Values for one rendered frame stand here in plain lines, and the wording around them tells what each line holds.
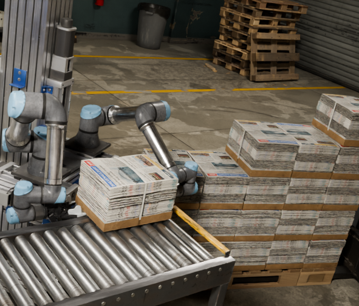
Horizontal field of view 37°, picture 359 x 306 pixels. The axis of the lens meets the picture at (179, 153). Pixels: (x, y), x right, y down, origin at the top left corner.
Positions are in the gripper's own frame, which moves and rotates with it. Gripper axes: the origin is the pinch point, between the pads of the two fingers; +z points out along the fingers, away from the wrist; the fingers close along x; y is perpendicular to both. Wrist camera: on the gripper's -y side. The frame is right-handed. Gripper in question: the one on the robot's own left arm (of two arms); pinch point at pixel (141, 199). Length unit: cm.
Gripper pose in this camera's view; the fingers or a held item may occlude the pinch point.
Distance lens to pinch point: 280.6
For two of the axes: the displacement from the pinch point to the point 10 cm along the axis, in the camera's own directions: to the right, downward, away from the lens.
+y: 1.9, -9.0, -3.8
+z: -7.9, 0.9, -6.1
